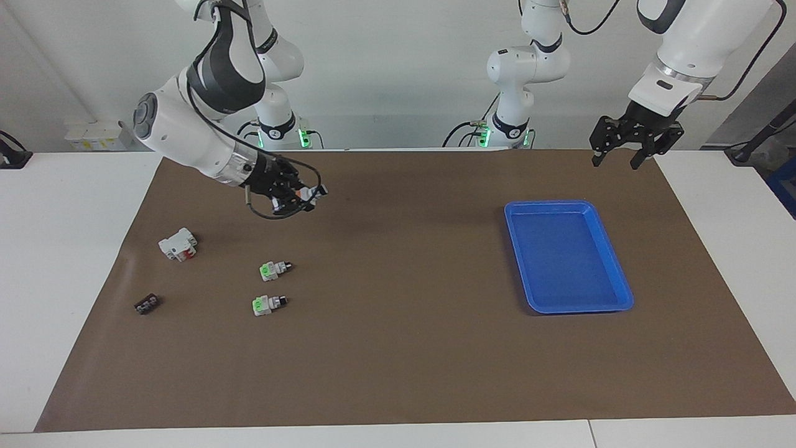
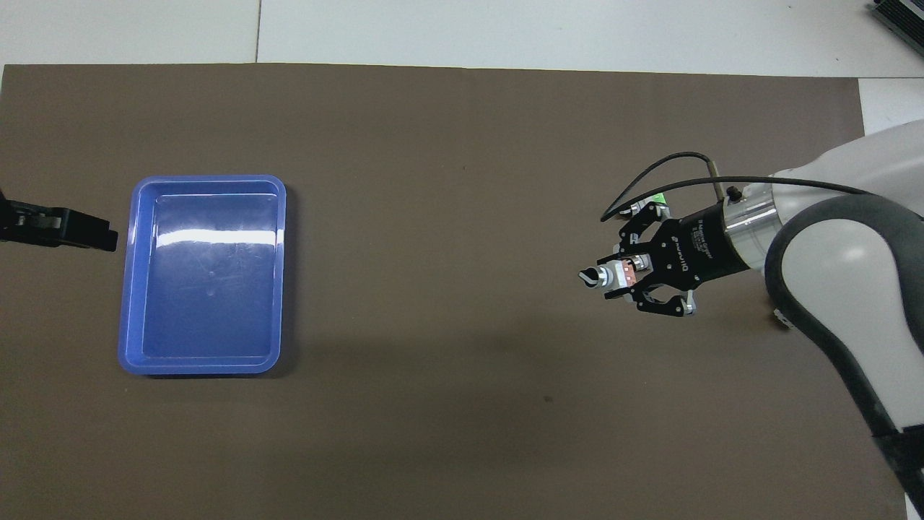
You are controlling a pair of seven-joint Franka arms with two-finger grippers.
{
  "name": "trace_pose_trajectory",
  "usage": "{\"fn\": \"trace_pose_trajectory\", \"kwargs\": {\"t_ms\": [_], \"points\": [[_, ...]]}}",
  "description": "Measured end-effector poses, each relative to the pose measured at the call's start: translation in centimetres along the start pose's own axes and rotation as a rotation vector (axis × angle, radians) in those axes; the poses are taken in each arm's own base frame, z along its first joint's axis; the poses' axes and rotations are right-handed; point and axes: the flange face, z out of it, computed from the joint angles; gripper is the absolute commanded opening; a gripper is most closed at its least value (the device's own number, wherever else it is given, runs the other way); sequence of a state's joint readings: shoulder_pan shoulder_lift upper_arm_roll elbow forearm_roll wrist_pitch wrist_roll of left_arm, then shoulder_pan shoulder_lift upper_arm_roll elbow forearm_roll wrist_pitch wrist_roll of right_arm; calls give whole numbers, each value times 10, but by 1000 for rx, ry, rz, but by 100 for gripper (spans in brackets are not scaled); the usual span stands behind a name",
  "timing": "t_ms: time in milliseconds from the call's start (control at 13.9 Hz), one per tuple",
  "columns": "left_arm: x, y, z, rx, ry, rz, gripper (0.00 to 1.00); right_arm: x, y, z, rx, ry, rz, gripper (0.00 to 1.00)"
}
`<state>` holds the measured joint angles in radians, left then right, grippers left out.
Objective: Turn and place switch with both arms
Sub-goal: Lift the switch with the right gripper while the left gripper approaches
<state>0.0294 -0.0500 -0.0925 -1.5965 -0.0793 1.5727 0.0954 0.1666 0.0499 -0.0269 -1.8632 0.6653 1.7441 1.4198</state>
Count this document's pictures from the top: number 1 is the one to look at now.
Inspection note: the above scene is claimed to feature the white red circuit breaker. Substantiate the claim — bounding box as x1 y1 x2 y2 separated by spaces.
158 228 199 263

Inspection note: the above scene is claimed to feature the white power strip box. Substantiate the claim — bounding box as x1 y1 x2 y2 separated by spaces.
65 120 134 151

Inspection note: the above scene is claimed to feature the blue plastic tray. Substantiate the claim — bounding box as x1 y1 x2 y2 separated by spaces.
504 200 635 315

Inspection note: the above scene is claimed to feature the brown table mat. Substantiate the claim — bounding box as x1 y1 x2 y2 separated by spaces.
34 148 796 433

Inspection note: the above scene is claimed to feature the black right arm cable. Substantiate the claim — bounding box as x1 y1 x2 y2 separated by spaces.
187 81 324 220

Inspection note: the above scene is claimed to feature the black clamp mount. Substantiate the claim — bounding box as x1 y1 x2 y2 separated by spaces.
0 129 33 170

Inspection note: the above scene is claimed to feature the blue storage box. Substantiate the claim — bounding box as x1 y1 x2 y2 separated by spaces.
766 159 796 220

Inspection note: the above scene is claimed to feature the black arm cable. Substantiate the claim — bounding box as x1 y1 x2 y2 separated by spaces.
560 0 785 101
187 81 324 220

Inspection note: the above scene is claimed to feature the black stand with cable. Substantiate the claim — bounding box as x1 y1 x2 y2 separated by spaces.
724 115 796 166

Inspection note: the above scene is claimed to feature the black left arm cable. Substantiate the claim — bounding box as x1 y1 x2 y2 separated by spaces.
560 0 785 101

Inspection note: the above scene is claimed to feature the green selector switch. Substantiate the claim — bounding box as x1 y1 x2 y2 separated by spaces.
259 260 293 282
252 295 289 317

